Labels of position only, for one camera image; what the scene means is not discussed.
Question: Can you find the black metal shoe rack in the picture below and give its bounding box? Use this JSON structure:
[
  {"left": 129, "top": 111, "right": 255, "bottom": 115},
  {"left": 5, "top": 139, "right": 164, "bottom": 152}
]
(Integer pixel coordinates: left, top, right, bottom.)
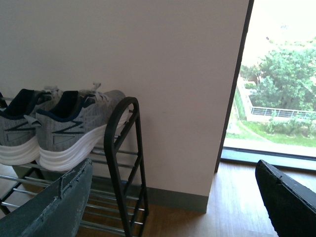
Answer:
[{"left": 0, "top": 97, "right": 149, "bottom": 237}]

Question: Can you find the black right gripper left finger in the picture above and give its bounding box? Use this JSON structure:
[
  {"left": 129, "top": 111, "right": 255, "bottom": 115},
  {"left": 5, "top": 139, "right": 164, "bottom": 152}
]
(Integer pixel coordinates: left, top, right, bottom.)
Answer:
[{"left": 0, "top": 158, "right": 93, "bottom": 237}]

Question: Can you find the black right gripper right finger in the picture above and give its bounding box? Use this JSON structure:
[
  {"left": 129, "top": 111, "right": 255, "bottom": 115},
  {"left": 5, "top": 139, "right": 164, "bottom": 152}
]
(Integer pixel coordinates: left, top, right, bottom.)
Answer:
[{"left": 255, "top": 160, "right": 316, "bottom": 237}]

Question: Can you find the dark window frame right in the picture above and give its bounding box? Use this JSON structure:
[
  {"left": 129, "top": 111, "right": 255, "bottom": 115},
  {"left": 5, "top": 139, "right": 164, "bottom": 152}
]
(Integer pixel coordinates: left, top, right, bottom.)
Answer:
[{"left": 214, "top": 0, "right": 316, "bottom": 172}]

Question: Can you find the grey sneaker navy lining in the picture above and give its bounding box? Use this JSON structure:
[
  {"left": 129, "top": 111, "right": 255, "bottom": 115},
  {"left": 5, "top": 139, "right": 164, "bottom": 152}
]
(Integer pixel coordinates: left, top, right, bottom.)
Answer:
[{"left": 25, "top": 83, "right": 125, "bottom": 171}]

